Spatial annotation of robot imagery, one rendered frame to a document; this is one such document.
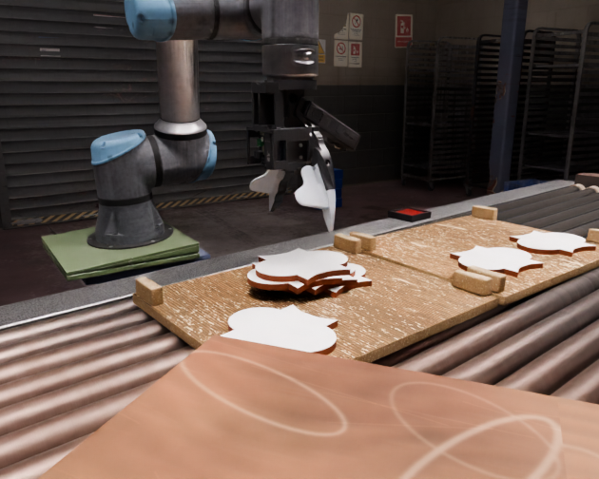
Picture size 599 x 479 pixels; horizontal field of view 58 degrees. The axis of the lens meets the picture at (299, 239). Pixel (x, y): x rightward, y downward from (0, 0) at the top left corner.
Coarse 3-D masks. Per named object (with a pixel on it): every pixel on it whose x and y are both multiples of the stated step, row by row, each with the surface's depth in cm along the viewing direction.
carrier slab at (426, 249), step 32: (448, 224) 120; (480, 224) 120; (512, 224) 120; (384, 256) 98; (416, 256) 98; (448, 256) 98; (544, 256) 98; (576, 256) 98; (512, 288) 82; (544, 288) 86
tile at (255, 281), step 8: (256, 264) 84; (248, 280) 78; (256, 280) 77; (264, 280) 77; (320, 280) 78; (328, 280) 78; (336, 280) 78; (264, 288) 76; (272, 288) 76; (280, 288) 76; (288, 288) 76; (296, 288) 75; (304, 288) 76
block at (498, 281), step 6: (468, 270) 84; (474, 270) 83; (480, 270) 82; (486, 270) 82; (486, 276) 81; (492, 276) 81; (498, 276) 80; (504, 276) 80; (492, 282) 81; (498, 282) 80; (504, 282) 81; (492, 288) 81; (498, 288) 80; (504, 288) 81
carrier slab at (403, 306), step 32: (352, 256) 98; (192, 288) 82; (224, 288) 82; (256, 288) 82; (384, 288) 82; (416, 288) 82; (448, 288) 82; (160, 320) 74; (192, 320) 71; (224, 320) 71; (352, 320) 71; (384, 320) 71; (416, 320) 71; (448, 320) 72; (352, 352) 63; (384, 352) 65
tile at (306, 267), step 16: (272, 256) 85; (288, 256) 85; (304, 256) 85; (320, 256) 85; (336, 256) 85; (256, 272) 79; (272, 272) 77; (288, 272) 77; (304, 272) 77; (320, 272) 77; (336, 272) 79
